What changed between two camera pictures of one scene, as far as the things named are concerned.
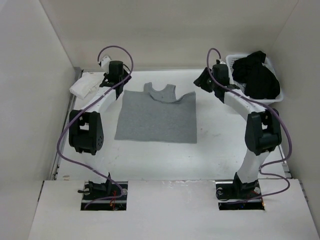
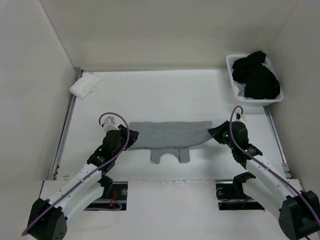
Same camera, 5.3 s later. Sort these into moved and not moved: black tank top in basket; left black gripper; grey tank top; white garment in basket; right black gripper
Moved: grey tank top; left black gripper; right black gripper
Not moved: white garment in basket; black tank top in basket
